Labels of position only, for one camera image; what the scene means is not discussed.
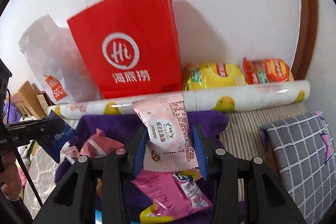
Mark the light pink Wolong snack packet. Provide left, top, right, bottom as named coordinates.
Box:
left=132, top=93, right=198, bottom=172

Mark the magenta snack packet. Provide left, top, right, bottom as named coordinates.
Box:
left=133, top=168, right=212, bottom=223

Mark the purple towel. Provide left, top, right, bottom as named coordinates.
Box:
left=55, top=110, right=245, bottom=223

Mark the blue snack packet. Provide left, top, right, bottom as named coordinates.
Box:
left=36, top=110, right=75, bottom=164

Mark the striped quilted mattress cover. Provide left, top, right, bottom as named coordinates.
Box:
left=22, top=101, right=310, bottom=219

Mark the white Miniso plastic bag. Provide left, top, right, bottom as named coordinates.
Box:
left=19, top=15, right=100, bottom=105

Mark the yellow chips bag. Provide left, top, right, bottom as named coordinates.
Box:
left=183, top=63, right=247, bottom=90

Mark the grey checked fabric pouch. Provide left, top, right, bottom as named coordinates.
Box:
left=260, top=111, right=335, bottom=223

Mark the duck print wrapping roll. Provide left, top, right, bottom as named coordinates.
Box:
left=48, top=79, right=311, bottom=120

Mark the orange chips bag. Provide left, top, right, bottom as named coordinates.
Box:
left=242, top=57, right=294, bottom=85

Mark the red paper Haidilao bag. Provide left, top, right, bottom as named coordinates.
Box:
left=67, top=0, right=183, bottom=99

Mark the brown wooden door frame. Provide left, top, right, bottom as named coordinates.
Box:
left=291, top=0, right=318, bottom=80

